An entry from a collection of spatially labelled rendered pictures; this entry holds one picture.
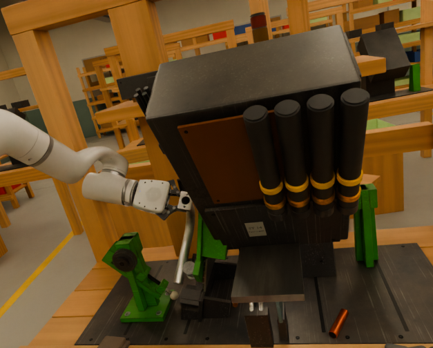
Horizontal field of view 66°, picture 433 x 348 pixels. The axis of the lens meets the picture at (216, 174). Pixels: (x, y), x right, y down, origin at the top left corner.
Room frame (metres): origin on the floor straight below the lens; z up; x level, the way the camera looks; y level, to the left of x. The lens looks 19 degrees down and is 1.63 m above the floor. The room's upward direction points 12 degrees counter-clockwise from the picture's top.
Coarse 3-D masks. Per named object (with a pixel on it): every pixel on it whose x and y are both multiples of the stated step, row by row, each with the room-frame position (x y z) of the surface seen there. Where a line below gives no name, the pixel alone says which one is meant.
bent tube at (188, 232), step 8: (184, 192) 0.94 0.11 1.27; (184, 200) 0.96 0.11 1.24; (184, 208) 0.91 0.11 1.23; (192, 208) 0.96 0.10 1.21; (192, 216) 0.99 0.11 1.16; (192, 224) 0.99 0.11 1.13; (184, 232) 0.99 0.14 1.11; (192, 232) 0.98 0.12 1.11; (184, 240) 0.96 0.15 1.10; (184, 248) 0.94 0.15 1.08; (184, 256) 0.92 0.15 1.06; (176, 272) 0.89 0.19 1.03; (176, 280) 0.87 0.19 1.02
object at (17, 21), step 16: (32, 0) 1.29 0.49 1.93; (48, 0) 1.28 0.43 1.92; (64, 0) 1.26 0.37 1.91; (80, 0) 1.25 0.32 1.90; (96, 0) 1.24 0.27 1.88; (112, 0) 1.22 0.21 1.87; (128, 0) 1.21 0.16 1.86; (160, 0) 1.27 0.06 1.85; (16, 16) 1.31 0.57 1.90; (32, 16) 1.30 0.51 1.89; (48, 16) 1.28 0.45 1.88; (64, 16) 1.27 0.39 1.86; (80, 16) 1.26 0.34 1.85; (96, 16) 1.31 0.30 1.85; (16, 32) 1.32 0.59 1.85
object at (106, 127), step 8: (168, 56) 10.24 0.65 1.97; (120, 64) 10.55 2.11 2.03; (80, 72) 10.67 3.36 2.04; (88, 72) 10.54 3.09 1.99; (80, 80) 10.62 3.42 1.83; (88, 80) 11.07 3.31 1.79; (112, 80) 10.56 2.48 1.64; (88, 88) 10.56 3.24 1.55; (96, 88) 10.53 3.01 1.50; (112, 96) 10.81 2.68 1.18; (88, 104) 10.58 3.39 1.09; (96, 104) 10.55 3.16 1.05; (96, 112) 10.63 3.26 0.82; (96, 128) 10.62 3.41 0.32; (104, 128) 10.65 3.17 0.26; (112, 128) 10.52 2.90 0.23; (120, 128) 10.49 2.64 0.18
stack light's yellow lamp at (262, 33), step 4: (260, 28) 1.13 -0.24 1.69; (264, 28) 1.13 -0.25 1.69; (252, 32) 1.16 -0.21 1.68; (256, 32) 1.14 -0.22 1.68; (260, 32) 1.13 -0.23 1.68; (264, 32) 1.13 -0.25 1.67; (256, 36) 1.14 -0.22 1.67; (260, 36) 1.13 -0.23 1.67; (264, 36) 1.13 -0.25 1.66; (268, 36) 1.14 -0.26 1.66; (256, 40) 1.14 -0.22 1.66; (260, 40) 1.13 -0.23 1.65; (264, 40) 1.13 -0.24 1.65
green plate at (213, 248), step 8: (200, 216) 0.80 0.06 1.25; (200, 224) 0.80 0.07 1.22; (200, 232) 0.80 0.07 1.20; (208, 232) 0.81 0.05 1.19; (200, 240) 0.80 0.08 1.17; (208, 240) 0.81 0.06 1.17; (216, 240) 0.80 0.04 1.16; (200, 248) 0.80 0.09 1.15; (208, 248) 0.81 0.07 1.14; (216, 248) 0.81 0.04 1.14; (224, 248) 0.80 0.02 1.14; (200, 256) 0.81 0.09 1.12; (208, 256) 0.81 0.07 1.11; (216, 256) 0.81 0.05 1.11; (224, 256) 0.80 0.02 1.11
